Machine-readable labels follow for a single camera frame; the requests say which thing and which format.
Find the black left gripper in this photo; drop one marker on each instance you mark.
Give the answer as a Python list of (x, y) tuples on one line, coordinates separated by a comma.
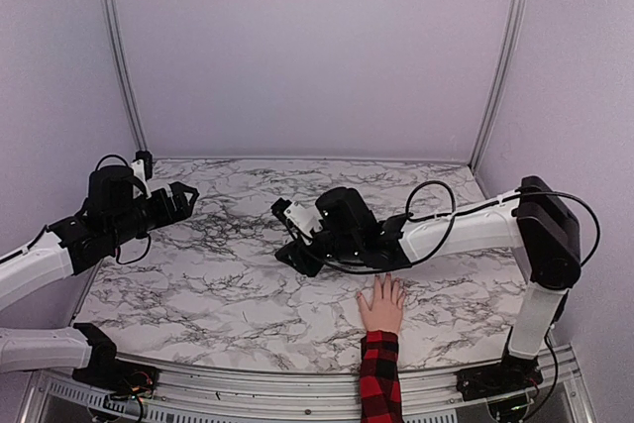
[(182, 210)]

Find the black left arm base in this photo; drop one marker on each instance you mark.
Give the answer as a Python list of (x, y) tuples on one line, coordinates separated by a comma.
[(125, 380)]

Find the aluminium corner post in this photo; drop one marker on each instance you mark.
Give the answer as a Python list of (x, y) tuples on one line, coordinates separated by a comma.
[(508, 47), (117, 47)]

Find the red black plaid sleeve forearm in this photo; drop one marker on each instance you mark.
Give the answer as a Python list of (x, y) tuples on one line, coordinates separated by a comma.
[(380, 390)]

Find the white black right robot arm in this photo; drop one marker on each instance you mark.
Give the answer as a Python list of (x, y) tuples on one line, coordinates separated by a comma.
[(341, 232)]

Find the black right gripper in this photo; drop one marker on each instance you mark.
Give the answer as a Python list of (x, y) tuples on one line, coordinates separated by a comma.
[(303, 262)]

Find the bare human hand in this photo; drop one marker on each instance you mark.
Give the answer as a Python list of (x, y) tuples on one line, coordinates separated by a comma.
[(385, 311)]

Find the right aluminium corner post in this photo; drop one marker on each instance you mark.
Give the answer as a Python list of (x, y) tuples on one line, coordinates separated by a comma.
[(508, 47)]

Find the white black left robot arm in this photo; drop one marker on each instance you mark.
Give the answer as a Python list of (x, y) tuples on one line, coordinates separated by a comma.
[(119, 207)]

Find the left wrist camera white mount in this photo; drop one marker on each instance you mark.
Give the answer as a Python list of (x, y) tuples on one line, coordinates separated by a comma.
[(142, 165)]

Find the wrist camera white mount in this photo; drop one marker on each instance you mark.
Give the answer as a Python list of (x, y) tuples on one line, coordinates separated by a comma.
[(142, 165), (305, 219)]

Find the curved aluminium front rail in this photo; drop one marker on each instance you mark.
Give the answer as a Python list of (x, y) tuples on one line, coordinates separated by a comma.
[(185, 393)]

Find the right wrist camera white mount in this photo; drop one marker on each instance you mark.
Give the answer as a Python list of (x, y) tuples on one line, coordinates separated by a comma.
[(305, 219)]

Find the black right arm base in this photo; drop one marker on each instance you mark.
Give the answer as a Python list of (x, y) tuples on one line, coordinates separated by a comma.
[(504, 386)]

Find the left aluminium corner post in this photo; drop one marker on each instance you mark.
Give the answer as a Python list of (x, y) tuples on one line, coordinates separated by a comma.
[(117, 47)]

